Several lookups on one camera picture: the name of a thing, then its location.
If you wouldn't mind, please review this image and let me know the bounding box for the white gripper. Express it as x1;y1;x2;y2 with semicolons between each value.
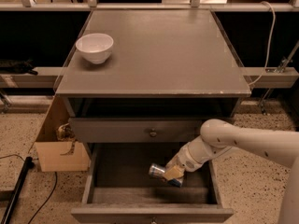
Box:
163;144;206;181

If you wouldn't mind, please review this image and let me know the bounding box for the white ceramic bowl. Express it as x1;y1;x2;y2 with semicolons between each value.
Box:
76;33;114;64

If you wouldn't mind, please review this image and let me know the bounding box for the metal clamp bracket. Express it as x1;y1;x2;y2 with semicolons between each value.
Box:
258;40;299;115

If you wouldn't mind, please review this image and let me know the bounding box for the grey wooden drawer cabinet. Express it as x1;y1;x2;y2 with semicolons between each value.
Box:
55;8;252;224

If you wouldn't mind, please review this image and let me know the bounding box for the crumpled item in box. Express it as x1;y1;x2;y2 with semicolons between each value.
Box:
56;123;76;156

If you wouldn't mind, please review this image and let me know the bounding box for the silver blue redbull can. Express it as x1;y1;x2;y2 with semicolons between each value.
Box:
148;162;185;189

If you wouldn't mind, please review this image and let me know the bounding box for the grey top drawer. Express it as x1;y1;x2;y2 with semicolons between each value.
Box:
68;116;235;144

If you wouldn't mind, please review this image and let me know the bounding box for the black object on ledge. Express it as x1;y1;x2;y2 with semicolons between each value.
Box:
0;59;38;76

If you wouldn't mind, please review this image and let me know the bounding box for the black floor cable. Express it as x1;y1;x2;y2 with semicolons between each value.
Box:
0;153;59;224

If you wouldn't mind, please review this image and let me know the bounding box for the white hanging cable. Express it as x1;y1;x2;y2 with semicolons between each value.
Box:
248;0;278;88

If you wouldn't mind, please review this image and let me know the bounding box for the grey open middle drawer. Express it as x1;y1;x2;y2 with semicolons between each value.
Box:
71;143;234;224

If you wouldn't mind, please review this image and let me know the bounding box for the black bar on floor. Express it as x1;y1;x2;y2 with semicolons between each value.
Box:
0;157;35;224

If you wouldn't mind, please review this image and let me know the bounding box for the cardboard box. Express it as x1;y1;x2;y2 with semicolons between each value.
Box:
35;97;90;172

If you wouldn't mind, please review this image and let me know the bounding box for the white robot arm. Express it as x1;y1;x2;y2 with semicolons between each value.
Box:
163;119;299;224

